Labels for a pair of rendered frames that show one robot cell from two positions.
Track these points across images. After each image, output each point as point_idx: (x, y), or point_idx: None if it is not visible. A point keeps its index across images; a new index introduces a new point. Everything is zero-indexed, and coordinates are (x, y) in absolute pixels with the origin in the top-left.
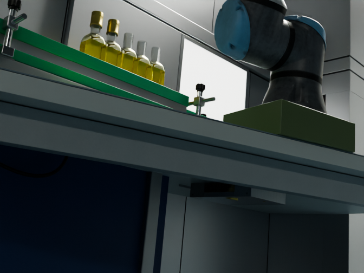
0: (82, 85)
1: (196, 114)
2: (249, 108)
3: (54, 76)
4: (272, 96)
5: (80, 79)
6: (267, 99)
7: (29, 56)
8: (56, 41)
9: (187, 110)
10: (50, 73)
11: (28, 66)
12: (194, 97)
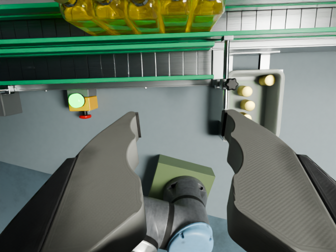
0: (76, 88)
1: (218, 84)
2: (151, 187)
3: (51, 90)
4: (164, 199)
5: (73, 83)
6: (164, 195)
7: (22, 84)
8: (28, 84)
9: (254, 34)
10: (47, 88)
11: (29, 90)
12: (222, 80)
